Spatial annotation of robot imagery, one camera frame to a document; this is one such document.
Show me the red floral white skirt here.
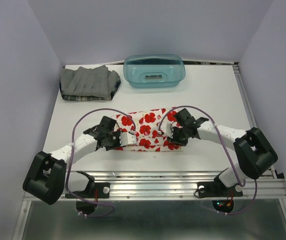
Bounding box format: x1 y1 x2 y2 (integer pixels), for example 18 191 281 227
112 108 182 152

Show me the navy plaid skirt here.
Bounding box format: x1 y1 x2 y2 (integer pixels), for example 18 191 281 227
59 77 121 102

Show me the grey skirt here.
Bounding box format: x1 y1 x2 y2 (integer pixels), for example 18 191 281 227
59 65 120 98

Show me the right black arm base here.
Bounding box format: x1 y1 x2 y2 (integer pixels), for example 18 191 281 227
194 181 243 214

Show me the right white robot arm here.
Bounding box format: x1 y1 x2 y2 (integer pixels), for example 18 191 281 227
163 108 278 195

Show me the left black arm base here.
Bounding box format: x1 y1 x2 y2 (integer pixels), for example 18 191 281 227
63 171 115 218

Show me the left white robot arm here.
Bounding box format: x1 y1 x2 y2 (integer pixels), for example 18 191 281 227
22 116 121 205

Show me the teal laundry basket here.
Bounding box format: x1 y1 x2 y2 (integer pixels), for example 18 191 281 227
123 54 186 89

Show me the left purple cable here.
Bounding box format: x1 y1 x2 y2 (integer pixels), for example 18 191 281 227
64 107 137 218

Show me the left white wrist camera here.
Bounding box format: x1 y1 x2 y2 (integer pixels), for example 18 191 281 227
119 132 137 147

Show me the aluminium frame rail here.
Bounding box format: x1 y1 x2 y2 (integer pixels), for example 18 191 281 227
22 170 286 201

